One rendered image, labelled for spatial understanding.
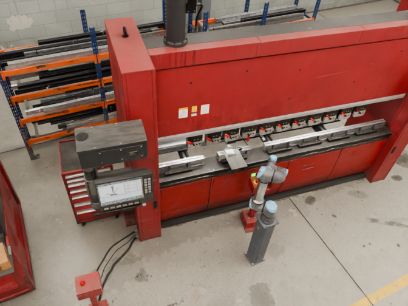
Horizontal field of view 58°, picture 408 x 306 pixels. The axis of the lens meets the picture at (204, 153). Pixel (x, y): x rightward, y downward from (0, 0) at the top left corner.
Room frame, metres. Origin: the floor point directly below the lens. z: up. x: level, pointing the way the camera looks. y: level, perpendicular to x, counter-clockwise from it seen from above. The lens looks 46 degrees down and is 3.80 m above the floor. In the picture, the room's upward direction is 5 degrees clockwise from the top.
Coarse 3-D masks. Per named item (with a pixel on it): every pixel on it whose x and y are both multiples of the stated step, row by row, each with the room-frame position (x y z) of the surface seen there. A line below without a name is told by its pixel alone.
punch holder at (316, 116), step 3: (312, 114) 3.15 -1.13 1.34; (315, 114) 3.16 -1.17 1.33; (318, 114) 3.18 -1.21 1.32; (321, 114) 3.20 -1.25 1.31; (309, 117) 3.16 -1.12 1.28; (312, 117) 3.15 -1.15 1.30; (315, 117) 3.17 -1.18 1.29; (318, 117) 3.18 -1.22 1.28; (321, 117) 3.20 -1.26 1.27; (306, 120) 3.20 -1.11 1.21; (309, 120) 3.15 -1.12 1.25; (315, 120) 3.17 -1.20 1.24; (318, 120) 3.19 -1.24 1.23; (306, 123) 3.18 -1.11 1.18; (309, 123) 3.14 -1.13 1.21; (312, 123) 3.16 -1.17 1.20; (315, 123) 3.18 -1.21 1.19; (318, 123) 3.19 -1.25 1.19
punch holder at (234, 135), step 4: (236, 128) 2.80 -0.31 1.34; (224, 132) 2.79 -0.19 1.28; (228, 132) 2.77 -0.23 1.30; (232, 132) 2.79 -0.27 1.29; (236, 132) 2.81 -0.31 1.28; (224, 136) 2.79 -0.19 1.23; (232, 136) 2.79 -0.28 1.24; (236, 136) 2.81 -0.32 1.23; (224, 140) 2.78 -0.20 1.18; (228, 140) 2.77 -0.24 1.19; (232, 140) 2.79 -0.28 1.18
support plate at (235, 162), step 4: (224, 152) 2.78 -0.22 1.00; (236, 152) 2.80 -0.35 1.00; (236, 156) 2.74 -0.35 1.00; (240, 156) 2.75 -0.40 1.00; (228, 160) 2.67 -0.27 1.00; (232, 160) 2.67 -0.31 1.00; (236, 160) 2.68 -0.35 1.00; (240, 160) 2.68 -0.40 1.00; (244, 160) 2.69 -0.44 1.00; (232, 164) 2.62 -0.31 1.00; (236, 164) 2.62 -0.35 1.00; (240, 164) 2.63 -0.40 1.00; (244, 164) 2.64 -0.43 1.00; (232, 168) 2.56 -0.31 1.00; (236, 168) 2.56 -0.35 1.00
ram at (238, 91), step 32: (224, 64) 2.72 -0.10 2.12; (256, 64) 2.84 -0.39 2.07; (288, 64) 2.97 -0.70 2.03; (320, 64) 3.10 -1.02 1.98; (352, 64) 3.25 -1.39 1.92; (384, 64) 3.42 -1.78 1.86; (160, 96) 2.50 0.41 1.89; (192, 96) 2.62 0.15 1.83; (224, 96) 2.73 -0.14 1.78; (256, 96) 2.86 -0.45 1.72; (288, 96) 3.01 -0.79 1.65; (320, 96) 3.16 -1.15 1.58; (352, 96) 3.32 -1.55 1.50; (384, 96) 3.51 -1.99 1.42; (160, 128) 2.50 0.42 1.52; (192, 128) 2.62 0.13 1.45
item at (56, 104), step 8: (80, 88) 4.01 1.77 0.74; (88, 88) 4.03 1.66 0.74; (96, 88) 4.05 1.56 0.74; (104, 88) 4.09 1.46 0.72; (112, 88) 4.10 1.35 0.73; (56, 96) 3.79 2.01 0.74; (64, 96) 3.82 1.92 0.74; (72, 96) 3.87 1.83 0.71; (80, 96) 3.83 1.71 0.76; (88, 96) 3.85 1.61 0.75; (96, 96) 3.82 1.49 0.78; (112, 96) 3.91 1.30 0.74; (40, 104) 3.62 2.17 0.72; (48, 104) 3.60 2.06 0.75; (56, 104) 3.57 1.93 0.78; (64, 104) 3.60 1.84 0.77; (72, 104) 3.65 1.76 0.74; (80, 104) 3.70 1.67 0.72; (32, 112) 3.44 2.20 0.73; (48, 112) 3.49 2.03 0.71
